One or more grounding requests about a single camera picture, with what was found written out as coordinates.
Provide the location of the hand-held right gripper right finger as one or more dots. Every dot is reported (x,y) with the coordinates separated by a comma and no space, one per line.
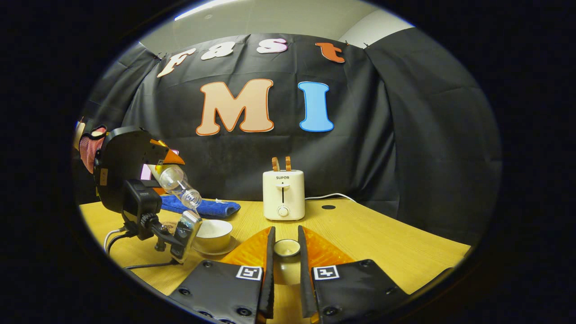
(305,270)

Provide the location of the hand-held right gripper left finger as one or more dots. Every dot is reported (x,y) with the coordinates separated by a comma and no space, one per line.
(269,270)

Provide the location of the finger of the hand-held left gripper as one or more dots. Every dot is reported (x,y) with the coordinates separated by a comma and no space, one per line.
(168,155)

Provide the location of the clear glass water bottle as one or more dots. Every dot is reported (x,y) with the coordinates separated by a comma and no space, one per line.
(175,182)

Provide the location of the cream teacup lid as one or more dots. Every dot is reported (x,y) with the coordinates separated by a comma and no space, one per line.
(286,248)

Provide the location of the cream teacup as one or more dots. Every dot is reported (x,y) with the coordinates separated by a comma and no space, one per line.
(213,234)

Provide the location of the blue towel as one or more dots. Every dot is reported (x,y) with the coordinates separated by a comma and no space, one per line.
(216,208)

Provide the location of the white toaster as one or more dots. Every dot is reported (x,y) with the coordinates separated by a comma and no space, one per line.
(283,193)

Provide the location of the mounted smartphone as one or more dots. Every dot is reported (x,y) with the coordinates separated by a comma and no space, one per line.
(186,234)

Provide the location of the toast slice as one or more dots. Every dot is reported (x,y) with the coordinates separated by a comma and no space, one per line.
(275,164)
(288,163)

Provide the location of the black backdrop cloth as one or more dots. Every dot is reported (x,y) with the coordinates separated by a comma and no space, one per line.
(405,135)

